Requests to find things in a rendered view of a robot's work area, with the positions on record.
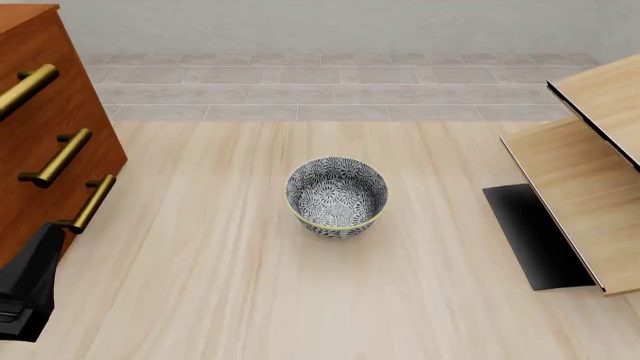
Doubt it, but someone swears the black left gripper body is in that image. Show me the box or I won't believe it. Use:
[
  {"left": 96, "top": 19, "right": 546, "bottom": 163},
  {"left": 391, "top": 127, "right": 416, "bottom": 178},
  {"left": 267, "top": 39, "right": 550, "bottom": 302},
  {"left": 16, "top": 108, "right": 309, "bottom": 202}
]
[{"left": 0, "top": 291, "right": 56, "bottom": 344}]

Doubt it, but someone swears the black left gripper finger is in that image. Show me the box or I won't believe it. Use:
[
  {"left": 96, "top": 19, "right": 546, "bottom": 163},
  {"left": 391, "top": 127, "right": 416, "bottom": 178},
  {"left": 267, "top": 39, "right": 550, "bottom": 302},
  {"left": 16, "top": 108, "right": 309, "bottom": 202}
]
[{"left": 0, "top": 221, "right": 67, "bottom": 301}]

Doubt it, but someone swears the pale wooden wine rack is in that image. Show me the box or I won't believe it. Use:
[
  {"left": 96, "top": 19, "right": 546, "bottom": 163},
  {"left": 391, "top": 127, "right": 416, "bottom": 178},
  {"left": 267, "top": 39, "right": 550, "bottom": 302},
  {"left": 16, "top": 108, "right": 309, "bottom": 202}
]
[{"left": 481, "top": 53, "right": 640, "bottom": 299}]

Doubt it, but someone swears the red-brown wooden cabinet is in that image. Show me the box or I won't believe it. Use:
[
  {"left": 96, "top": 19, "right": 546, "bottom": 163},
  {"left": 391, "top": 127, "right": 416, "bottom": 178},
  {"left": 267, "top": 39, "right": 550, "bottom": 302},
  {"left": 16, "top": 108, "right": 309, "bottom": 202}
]
[{"left": 0, "top": 3, "right": 129, "bottom": 270}]

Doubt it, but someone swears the black and white patterned bowl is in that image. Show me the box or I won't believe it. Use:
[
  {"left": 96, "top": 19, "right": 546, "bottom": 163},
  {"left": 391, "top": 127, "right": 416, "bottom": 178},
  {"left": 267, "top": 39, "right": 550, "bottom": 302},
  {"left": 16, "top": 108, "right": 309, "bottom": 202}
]
[{"left": 284, "top": 156, "right": 390, "bottom": 240}]

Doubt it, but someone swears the long brass cabinet handle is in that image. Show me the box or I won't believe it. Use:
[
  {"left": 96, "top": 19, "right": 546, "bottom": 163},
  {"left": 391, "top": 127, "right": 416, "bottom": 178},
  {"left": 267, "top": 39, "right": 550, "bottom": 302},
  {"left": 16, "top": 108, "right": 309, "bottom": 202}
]
[
  {"left": 17, "top": 127, "right": 94, "bottom": 190},
  {"left": 53, "top": 173, "right": 118, "bottom": 236},
  {"left": 0, "top": 63, "right": 61, "bottom": 123}
]

